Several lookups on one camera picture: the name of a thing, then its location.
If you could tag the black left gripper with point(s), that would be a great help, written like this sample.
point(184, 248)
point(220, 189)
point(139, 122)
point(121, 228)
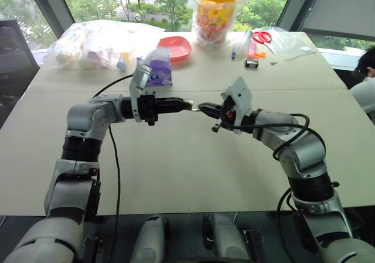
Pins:
point(147, 107)

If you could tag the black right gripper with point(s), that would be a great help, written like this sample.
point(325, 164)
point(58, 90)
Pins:
point(227, 112)

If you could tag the small metal key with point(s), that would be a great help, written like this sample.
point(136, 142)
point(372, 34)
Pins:
point(195, 109)

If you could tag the brass padlock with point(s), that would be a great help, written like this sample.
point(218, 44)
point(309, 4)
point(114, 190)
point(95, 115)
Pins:
point(188, 104)

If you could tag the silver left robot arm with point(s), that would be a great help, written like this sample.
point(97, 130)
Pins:
point(82, 119)

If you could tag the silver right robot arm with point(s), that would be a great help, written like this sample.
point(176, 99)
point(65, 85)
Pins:
point(307, 151)

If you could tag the purple tissue packet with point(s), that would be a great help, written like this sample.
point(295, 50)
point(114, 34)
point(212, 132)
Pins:
point(159, 69)

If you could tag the red plastic plate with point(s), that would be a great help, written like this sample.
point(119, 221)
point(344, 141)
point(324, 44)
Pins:
point(175, 47)

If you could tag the blue pen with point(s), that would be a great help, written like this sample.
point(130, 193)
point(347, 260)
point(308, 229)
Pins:
point(234, 53)

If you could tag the small black box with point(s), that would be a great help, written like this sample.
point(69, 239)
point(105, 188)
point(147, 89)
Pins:
point(252, 63)

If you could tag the small blue yellow bottle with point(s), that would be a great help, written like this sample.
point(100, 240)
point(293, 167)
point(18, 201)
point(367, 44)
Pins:
point(123, 61)

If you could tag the pink plastic stick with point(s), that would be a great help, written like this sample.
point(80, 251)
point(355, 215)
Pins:
point(252, 49)

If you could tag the small orange clip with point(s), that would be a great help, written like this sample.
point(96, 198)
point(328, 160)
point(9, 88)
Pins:
point(260, 55)

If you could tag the small clear plastic sleeve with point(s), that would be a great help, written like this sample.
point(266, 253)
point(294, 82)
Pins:
point(243, 41)

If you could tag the candy jar with orange lid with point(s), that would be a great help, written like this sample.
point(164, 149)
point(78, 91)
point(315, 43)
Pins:
point(215, 14)

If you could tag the clear bag of white items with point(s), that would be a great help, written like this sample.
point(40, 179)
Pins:
point(93, 44)

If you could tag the clear plastic bag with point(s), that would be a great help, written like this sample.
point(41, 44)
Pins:
point(290, 41)

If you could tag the grey rounded robot leg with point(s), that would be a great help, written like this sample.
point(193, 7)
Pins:
point(150, 239)
point(227, 239)

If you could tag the dark haired person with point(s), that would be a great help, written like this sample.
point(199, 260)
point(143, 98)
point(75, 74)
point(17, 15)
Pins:
point(366, 69)

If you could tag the black chair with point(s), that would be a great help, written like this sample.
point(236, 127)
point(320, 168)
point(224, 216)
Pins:
point(14, 58)

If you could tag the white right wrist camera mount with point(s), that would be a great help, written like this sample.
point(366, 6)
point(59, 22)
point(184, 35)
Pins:
point(241, 99)

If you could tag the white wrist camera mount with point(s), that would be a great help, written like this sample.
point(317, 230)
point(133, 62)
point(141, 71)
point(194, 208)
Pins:
point(241, 99)
point(140, 77)

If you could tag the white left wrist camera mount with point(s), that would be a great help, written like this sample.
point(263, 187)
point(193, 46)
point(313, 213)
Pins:
point(140, 77)

